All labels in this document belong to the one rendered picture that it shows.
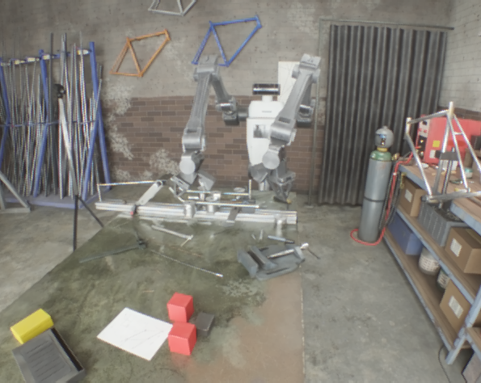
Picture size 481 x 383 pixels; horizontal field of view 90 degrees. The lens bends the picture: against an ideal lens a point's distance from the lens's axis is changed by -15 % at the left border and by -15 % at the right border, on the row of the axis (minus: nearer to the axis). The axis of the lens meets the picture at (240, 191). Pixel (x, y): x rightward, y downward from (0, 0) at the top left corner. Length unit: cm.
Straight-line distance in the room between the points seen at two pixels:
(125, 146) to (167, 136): 72
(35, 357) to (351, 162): 335
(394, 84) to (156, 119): 306
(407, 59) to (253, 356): 336
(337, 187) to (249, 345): 308
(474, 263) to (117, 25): 456
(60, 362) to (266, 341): 43
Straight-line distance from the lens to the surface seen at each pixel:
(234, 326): 69
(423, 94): 371
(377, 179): 273
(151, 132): 421
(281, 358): 64
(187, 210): 110
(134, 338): 70
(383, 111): 353
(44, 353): 72
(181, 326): 64
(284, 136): 93
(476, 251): 190
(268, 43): 377
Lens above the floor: 139
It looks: 20 degrees down
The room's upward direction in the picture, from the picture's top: straight up
